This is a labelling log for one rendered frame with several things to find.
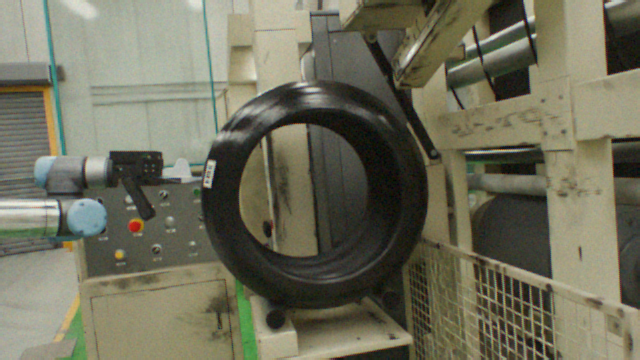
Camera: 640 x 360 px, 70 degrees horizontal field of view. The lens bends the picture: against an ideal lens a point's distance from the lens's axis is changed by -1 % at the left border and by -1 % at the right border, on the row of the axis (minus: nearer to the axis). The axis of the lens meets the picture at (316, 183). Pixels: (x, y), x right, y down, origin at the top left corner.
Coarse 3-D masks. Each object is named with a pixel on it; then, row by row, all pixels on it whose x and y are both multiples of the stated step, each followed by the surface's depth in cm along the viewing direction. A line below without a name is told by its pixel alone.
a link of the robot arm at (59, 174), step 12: (60, 156) 105; (36, 168) 102; (48, 168) 102; (60, 168) 102; (72, 168) 103; (84, 168) 103; (36, 180) 102; (48, 180) 102; (60, 180) 102; (72, 180) 103; (84, 180) 104; (48, 192) 103; (60, 192) 102; (72, 192) 104
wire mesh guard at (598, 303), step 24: (432, 240) 129; (480, 264) 104; (504, 264) 97; (408, 288) 152; (432, 288) 133; (456, 288) 118; (480, 288) 107; (504, 288) 98; (552, 288) 81; (576, 288) 77; (408, 312) 153; (504, 312) 98; (552, 312) 83; (576, 312) 77; (624, 312) 66; (432, 336) 137; (456, 336) 122; (600, 336) 73; (624, 336) 67
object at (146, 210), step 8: (128, 176) 107; (128, 184) 107; (128, 192) 107; (136, 192) 107; (136, 200) 107; (144, 200) 108; (144, 208) 108; (152, 208) 109; (144, 216) 108; (152, 216) 108
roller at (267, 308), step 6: (264, 300) 116; (264, 306) 113; (270, 306) 110; (276, 306) 109; (264, 312) 110; (270, 312) 106; (276, 312) 106; (282, 312) 107; (270, 318) 106; (276, 318) 106; (282, 318) 106; (270, 324) 106; (276, 324) 106; (282, 324) 107
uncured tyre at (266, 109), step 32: (256, 96) 108; (288, 96) 105; (320, 96) 106; (352, 96) 107; (224, 128) 106; (256, 128) 103; (352, 128) 134; (384, 128) 109; (224, 160) 102; (384, 160) 135; (416, 160) 111; (224, 192) 102; (384, 192) 137; (416, 192) 111; (224, 224) 103; (384, 224) 135; (416, 224) 112; (224, 256) 105; (256, 256) 104; (288, 256) 133; (320, 256) 134; (352, 256) 135; (384, 256) 110; (256, 288) 107; (288, 288) 106; (320, 288) 107; (352, 288) 109
